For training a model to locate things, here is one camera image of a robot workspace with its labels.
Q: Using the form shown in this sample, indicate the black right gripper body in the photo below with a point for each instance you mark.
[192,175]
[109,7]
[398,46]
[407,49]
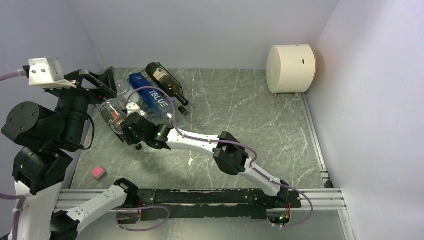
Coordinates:
[131,138]

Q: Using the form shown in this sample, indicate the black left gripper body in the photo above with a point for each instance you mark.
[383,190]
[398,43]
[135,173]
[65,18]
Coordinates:
[75,103]

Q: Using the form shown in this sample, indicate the green wine bottle black neck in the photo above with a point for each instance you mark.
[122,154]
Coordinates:
[165,82]

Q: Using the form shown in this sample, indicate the clear bottle white cap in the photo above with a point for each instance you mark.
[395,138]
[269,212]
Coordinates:
[124,89]

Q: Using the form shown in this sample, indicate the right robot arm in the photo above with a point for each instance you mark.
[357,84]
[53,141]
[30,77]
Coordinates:
[230,156]

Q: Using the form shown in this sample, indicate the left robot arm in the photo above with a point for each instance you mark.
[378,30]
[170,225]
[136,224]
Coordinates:
[47,138]

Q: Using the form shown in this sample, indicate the pink small block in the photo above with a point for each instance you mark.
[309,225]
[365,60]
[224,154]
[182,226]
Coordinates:
[99,173]

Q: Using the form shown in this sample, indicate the cream cylindrical container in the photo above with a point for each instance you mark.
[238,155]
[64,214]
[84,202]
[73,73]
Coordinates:
[290,68]

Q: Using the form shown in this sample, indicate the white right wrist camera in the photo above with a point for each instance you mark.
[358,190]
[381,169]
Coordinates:
[132,108]

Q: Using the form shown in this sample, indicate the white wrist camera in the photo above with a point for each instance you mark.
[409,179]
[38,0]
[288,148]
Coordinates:
[47,73]
[132,108]

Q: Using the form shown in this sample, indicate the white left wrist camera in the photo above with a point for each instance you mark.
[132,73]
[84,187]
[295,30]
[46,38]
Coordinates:
[47,73]

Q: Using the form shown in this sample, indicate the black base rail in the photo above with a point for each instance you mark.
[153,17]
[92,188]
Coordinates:
[250,203]

